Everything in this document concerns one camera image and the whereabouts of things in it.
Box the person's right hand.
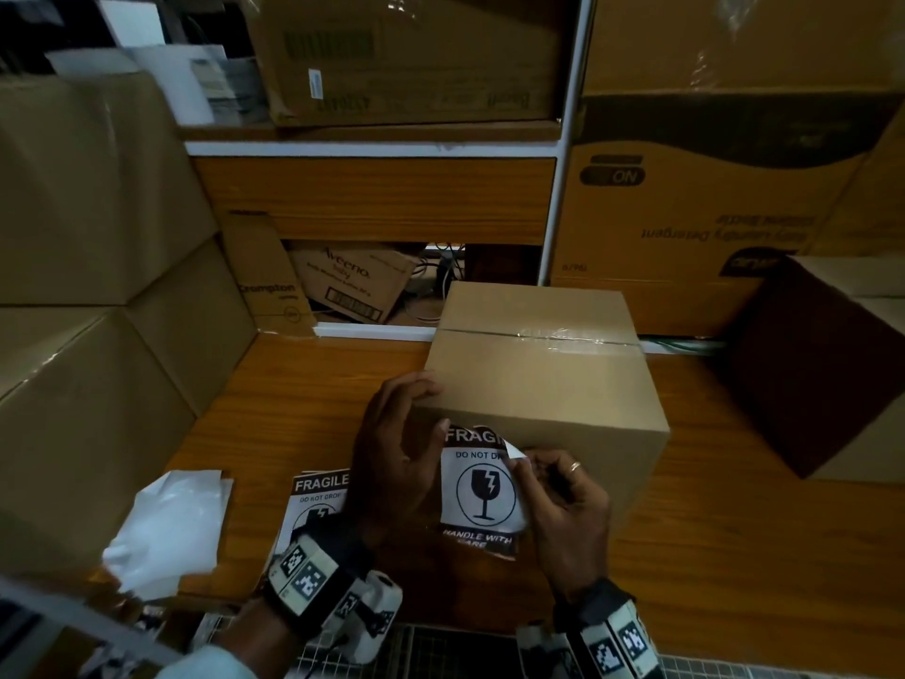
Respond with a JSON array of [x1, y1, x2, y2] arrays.
[[508, 448, 613, 605]]

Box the person's left hand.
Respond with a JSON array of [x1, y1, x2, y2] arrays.
[[350, 371, 452, 553]]

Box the stack of fragile stickers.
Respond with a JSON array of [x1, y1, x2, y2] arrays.
[[271, 467, 353, 561]]

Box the fragile sticker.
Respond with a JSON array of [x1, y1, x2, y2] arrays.
[[439, 424, 533, 561]]

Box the squarish taped cardboard box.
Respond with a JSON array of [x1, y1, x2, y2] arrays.
[[413, 280, 671, 533]]

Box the white backing paper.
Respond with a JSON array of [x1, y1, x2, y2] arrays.
[[102, 470, 235, 602]]

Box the small taped cardboard box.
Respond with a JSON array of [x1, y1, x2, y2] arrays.
[[126, 236, 259, 418]]

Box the medium taped cardboard box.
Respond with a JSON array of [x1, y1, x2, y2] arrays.
[[0, 306, 198, 581]]

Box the large stapled cardboard box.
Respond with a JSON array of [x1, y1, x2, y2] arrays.
[[0, 70, 219, 307]]

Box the person's left forearm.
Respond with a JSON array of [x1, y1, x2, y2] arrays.
[[215, 600, 306, 679]]

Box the barcode printed cardboard box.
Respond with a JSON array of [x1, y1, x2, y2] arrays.
[[286, 240, 420, 324]]

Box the flattened printed cardboard carton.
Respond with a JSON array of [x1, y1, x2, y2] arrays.
[[220, 209, 318, 339]]

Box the person's white sleeve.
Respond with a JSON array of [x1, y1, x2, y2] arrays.
[[158, 644, 261, 679]]

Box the large cardboard box dark band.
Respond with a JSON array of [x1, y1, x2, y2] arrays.
[[551, 91, 900, 339]]

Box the large cardboard box white sticker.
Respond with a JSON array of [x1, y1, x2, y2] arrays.
[[243, 0, 575, 128]]

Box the plastic wrapped cardboard box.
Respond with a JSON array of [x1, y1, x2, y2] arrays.
[[583, 0, 905, 96]]

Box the right wrist tracker band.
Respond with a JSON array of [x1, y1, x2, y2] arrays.
[[554, 579, 667, 679]]

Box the wrist tracker band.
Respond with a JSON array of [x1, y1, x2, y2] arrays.
[[554, 579, 667, 679], [261, 515, 377, 638]]

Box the left wrist tracker band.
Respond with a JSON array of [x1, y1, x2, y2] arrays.
[[261, 515, 377, 638]]

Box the crumpled paper scraps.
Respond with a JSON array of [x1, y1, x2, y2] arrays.
[[77, 604, 169, 679]]

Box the stack of grey cards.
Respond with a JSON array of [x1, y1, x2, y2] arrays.
[[190, 57, 272, 126]]

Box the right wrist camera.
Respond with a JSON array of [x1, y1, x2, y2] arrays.
[[516, 620, 586, 679]]

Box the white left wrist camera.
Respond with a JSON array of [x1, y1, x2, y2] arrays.
[[332, 571, 405, 666]]

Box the wire mesh rack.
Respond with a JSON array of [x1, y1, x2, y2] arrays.
[[282, 621, 835, 679]]

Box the tangle of cables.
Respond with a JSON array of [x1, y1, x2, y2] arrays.
[[409, 240, 469, 324]]

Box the green cable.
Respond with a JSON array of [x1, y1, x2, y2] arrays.
[[639, 335, 728, 356]]

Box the wooden shelf unit white frame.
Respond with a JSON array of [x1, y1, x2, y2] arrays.
[[180, 0, 597, 341]]

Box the white frame bar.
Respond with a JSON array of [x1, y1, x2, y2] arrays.
[[0, 575, 187, 679]]

